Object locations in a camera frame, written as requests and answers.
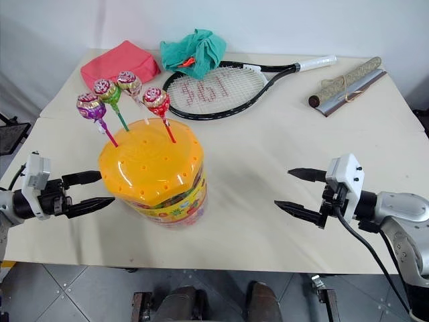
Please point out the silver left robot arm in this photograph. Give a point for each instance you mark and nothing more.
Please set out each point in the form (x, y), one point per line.
(8, 204)

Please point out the dark rounded shape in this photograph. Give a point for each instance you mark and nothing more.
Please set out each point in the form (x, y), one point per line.
(264, 303)
(181, 303)

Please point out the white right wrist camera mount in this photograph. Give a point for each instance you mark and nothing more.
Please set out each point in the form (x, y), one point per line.
(345, 174)

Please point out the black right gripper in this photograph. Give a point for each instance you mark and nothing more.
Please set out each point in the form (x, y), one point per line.
(333, 201)

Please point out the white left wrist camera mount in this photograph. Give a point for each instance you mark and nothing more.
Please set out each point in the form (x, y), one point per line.
(33, 174)

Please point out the purple-wrapped lollipop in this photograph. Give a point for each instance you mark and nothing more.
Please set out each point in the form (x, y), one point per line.
(90, 108)

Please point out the white stick lollipop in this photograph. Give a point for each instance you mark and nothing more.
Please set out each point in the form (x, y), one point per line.
(129, 82)

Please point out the green-wrapped lollipop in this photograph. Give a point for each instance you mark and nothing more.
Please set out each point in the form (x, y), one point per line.
(108, 90)

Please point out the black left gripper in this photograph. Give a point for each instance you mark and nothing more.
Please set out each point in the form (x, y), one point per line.
(53, 201)

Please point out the red fabric pouch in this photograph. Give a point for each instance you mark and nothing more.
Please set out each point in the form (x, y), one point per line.
(120, 63)

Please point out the rusty brown metal bracket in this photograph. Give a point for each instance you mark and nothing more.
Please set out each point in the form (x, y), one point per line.
(330, 305)
(140, 307)

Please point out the red-wrapped lollipop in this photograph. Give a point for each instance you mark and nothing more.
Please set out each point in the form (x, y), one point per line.
(156, 101)

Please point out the grey caster wheel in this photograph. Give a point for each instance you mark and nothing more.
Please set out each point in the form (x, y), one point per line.
(318, 283)

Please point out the teal crumpled cloth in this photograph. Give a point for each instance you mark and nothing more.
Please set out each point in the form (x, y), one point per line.
(201, 50)

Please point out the black and white tennis racket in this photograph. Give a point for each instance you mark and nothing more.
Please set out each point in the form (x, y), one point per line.
(254, 97)

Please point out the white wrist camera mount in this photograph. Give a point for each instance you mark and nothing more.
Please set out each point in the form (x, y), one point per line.
(345, 174)
(33, 174)

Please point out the orange-lidded lollipop jar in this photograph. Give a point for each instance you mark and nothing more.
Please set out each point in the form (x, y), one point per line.
(151, 171)

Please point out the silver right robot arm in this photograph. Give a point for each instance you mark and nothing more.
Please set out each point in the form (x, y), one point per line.
(399, 208)

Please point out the rolled patterned scroll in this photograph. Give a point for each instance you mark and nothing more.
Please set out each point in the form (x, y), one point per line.
(348, 78)

